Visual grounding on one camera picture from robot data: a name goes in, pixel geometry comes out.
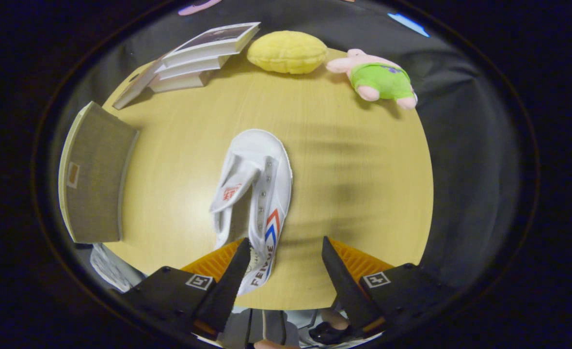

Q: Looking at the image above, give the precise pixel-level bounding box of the pink star plush toy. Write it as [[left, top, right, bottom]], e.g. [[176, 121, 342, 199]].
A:
[[326, 48, 418, 110]]

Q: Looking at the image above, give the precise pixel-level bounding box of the brown cover book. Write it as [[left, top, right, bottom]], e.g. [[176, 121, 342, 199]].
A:
[[112, 51, 170, 111]]

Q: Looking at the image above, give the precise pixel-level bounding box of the white canvas shoe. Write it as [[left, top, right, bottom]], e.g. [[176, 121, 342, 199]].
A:
[[209, 128, 293, 296]]

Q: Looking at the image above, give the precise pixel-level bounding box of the person's grey clothing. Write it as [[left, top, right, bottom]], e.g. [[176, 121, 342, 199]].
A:
[[218, 308, 316, 347]]

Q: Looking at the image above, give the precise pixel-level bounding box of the white book with portrait cover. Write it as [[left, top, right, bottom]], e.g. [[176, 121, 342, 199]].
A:
[[161, 22, 261, 68]]

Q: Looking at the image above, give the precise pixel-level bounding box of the yellow plush cushion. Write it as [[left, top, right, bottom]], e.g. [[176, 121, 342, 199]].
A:
[[246, 31, 329, 75]]

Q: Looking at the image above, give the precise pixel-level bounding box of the pale brown edged book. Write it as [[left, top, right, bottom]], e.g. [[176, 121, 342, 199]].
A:
[[148, 70, 211, 93]]

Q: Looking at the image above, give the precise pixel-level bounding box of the person's black shoe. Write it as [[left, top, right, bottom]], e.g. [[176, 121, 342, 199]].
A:
[[309, 321, 353, 344]]

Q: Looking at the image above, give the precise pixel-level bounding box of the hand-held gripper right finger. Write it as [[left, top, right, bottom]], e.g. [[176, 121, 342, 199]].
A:
[[321, 236, 454, 337]]

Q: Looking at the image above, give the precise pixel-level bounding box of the grey fabric storage box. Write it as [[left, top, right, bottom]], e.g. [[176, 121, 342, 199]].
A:
[[58, 101, 140, 244]]

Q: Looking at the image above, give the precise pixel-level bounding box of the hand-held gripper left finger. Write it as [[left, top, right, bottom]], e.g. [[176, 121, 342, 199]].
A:
[[121, 238, 252, 340]]

